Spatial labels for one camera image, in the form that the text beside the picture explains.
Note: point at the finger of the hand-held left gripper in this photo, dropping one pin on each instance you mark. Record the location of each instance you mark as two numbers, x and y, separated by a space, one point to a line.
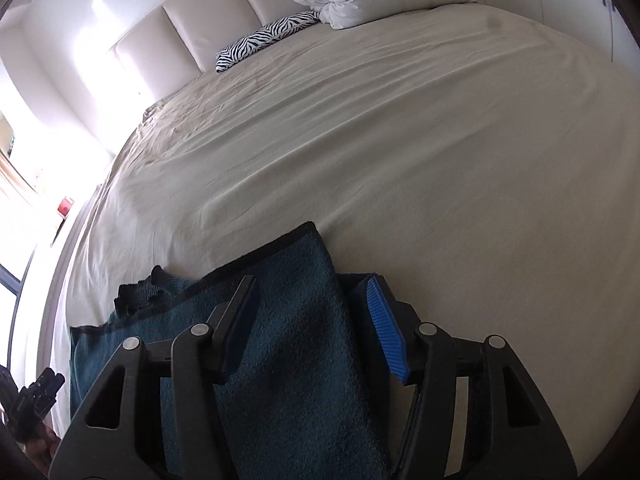
50 382

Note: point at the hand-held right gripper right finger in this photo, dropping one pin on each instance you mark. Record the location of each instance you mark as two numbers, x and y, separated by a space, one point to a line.
385 330

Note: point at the beige curtain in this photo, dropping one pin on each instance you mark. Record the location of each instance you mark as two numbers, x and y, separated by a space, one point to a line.
15 175

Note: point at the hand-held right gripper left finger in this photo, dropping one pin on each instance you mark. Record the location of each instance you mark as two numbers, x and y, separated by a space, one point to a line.
240 325

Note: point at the dark teal sweater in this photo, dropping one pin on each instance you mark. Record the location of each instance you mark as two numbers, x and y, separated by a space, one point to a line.
300 310

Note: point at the red box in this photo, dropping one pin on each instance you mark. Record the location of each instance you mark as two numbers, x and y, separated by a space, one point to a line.
65 207

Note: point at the black framed window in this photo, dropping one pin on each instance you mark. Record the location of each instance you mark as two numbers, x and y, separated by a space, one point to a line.
9 310

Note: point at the cream padded headboard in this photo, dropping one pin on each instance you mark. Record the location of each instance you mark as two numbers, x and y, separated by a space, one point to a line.
200 25

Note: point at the person's left hand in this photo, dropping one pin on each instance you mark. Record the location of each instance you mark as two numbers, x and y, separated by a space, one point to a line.
37 447

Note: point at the bed with beige sheet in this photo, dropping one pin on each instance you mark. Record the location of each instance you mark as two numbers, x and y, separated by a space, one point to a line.
400 160

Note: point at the zebra print pillow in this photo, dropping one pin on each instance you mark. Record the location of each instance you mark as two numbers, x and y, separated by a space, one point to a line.
265 40

